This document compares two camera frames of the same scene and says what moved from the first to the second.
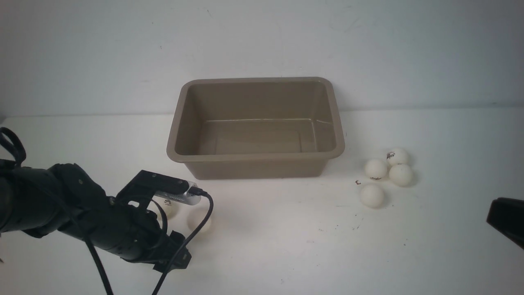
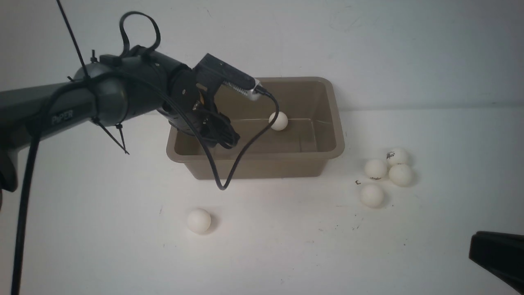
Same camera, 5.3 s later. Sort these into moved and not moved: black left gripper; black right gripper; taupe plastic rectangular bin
Moved: black right gripper; black left gripper
Not moved: taupe plastic rectangular bin
